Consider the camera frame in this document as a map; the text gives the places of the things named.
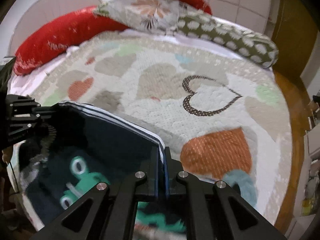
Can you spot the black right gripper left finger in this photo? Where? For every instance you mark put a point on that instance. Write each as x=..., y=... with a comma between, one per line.
x=107, y=211

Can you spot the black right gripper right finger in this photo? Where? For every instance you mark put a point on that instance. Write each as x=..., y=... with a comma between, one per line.
x=213, y=210

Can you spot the navy frog print pants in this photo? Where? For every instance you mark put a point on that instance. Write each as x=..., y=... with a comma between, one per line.
x=85, y=146

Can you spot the olive white spotted bolster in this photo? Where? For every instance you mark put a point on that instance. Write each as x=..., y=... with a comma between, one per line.
x=254, y=46

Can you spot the heart pattern quilted bedspread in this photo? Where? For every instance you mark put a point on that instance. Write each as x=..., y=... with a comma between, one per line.
x=217, y=112

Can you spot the grey floral pillow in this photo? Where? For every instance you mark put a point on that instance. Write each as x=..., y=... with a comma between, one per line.
x=157, y=17

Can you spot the long red pillow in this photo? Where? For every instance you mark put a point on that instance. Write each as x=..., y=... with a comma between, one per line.
x=55, y=37

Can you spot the brown wooden door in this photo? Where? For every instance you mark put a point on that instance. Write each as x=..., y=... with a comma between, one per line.
x=295, y=35

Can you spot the rounded pale pink headboard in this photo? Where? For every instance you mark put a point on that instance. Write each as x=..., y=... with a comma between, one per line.
x=39, y=14

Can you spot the white open shelf unit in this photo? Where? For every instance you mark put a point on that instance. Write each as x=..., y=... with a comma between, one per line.
x=305, y=222

